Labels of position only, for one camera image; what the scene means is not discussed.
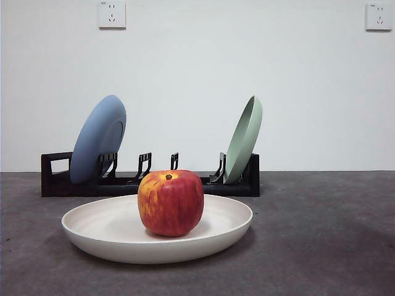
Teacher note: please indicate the red apple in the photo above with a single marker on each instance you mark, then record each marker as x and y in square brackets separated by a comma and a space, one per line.
[172, 206]

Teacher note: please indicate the cream yellow plate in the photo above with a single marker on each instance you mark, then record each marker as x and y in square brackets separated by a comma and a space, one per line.
[102, 228]

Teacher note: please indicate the green plate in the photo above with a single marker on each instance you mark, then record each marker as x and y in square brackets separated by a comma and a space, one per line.
[243, 142]

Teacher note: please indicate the blue plate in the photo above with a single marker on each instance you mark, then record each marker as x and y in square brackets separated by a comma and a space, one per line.
[92, 142]

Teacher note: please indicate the black plate rack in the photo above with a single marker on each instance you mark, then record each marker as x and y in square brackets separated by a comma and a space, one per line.
[61, 188]

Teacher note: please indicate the white wall socket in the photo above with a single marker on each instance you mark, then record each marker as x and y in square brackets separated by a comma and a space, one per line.
[379, 17]
[112, 14]

